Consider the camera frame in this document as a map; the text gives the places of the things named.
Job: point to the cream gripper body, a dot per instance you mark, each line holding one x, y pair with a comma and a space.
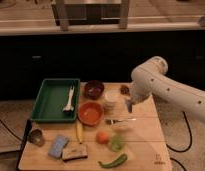
135, 99

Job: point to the grey-blue towel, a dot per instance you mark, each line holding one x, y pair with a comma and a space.
129, 105

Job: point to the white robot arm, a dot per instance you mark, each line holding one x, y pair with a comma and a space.
149, 77

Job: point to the white paper cup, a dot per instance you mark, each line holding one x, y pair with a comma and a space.
111, 97

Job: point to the small metal cup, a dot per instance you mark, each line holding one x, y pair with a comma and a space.
36, 137

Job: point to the silver fork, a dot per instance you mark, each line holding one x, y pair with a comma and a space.
113, 121

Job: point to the dark red bowl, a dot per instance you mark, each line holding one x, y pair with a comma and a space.
93, 89

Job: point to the orange bowl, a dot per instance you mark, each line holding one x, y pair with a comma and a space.
90, 113

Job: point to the green apple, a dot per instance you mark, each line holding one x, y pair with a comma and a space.
116, 143

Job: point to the orange peach fruit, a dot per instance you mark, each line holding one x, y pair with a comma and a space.
102, 137

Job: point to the green chili pepper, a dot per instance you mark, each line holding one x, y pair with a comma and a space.
117, 162

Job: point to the yellow banana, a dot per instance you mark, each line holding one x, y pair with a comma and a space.
79, 131

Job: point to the green plastic tray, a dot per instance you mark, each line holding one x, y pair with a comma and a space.
52, 98

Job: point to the blue sponge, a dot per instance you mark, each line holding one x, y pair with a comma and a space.
57, 146

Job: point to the wooden stool frame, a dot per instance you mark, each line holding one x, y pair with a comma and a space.
90, 12

